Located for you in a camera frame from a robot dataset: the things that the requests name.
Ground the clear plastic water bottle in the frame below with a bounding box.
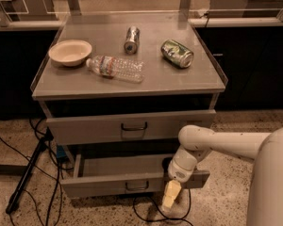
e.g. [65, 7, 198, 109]
[86, 56, 144, 83]

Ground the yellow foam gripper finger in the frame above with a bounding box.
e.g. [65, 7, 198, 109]
[162, 180, 181, 209]

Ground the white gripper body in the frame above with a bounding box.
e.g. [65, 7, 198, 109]
[168, 146, 209, 183]

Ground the grey drawer cabinet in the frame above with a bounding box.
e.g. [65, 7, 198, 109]
[32, 12, 227, 198]

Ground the white bowl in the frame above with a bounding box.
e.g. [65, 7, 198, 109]
[48, 40, 92, 67]

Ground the slim silver can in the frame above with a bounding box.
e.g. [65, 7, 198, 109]
[124, 26, 140, 55]

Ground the green soda can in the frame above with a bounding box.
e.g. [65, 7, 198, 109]
[160, 40, 194, 69]

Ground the black cable bundle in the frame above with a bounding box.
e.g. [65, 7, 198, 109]
[0, 116, 83, 226]

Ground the grey drawer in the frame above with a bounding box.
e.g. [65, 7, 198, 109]
[47, 110, 216, 145]
[59, 153, 211, 200]

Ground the grey top drawer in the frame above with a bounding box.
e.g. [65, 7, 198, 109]
[47, 110, 216, 145]

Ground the blue box behind cabinet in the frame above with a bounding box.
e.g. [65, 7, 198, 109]
[57, 146, 67, 160]

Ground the black pole stand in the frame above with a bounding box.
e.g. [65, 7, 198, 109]
[6, 129, 53, 215]

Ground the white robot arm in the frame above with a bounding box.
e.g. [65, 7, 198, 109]
[162, 125, 283, 226]

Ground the clear acrylic barrier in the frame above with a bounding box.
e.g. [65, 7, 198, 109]
[0, 0, 283, 27]

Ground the black floor cable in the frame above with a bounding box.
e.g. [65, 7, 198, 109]
[131, 188, 195, 226]

